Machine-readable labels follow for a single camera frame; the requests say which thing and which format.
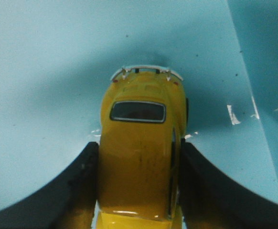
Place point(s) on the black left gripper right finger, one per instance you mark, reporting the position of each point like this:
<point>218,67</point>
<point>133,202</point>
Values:
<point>212,200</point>

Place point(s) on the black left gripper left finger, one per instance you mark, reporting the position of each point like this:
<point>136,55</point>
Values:
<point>67,202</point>

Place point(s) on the light blue storage box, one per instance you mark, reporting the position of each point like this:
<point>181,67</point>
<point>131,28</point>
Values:
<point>57,57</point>

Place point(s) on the yellow toy beetle car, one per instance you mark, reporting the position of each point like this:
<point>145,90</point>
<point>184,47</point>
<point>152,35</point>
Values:
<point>144,115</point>

